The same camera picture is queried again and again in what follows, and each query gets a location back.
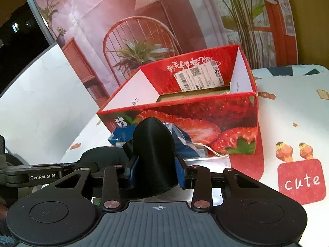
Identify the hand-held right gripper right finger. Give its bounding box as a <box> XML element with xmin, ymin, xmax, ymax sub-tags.
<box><xmin>174</xmin><ymin>156</ymin><xmax>258</xmax><ymax>213</ymax></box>

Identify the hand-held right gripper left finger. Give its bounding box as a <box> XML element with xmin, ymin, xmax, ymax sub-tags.
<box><xmin>54</xmin><ymin>156</ymin><xmax>141</xmax><ymax>213</ymax></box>

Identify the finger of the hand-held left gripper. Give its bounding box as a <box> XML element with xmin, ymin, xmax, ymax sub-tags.
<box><xmin>64</xmin><ymin>161</ymin><xmax>83</xmax><ymax>180</ymax></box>

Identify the red strawberry cardboard box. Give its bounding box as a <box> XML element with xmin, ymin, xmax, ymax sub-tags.
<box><xmin>96</xmin><ymin>44</ymin><xmax>259</xmax><ymax>155</ymax></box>

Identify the white plastic bag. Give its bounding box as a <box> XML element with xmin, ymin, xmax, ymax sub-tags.
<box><xmin>184</xmin><ymin>142</ymin><xmax>232</xmax><ymax>181</ymax></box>

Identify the blue plastic packet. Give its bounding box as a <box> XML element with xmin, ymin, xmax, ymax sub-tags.
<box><xmin>107</xmin><ymin>123</ymin><xmax>209</xmax><ymax>160</ymax></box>

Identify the printed tablecloth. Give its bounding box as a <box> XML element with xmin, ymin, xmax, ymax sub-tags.
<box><xmin>59</xmin><ymin>65</ymin><xmax>329</xmax><ymax>247</ymax></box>

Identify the grey metal window frame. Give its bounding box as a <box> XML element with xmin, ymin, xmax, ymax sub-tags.
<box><xmin>19</xmin><ymin>0</ymin><xmax>56</xmax><ymax>47</ymax></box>

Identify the wall poster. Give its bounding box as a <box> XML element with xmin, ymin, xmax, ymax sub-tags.
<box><xmin>26</xmin><ymin>0</ymin><xmax>300</xmax><ymax>114</ymax></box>

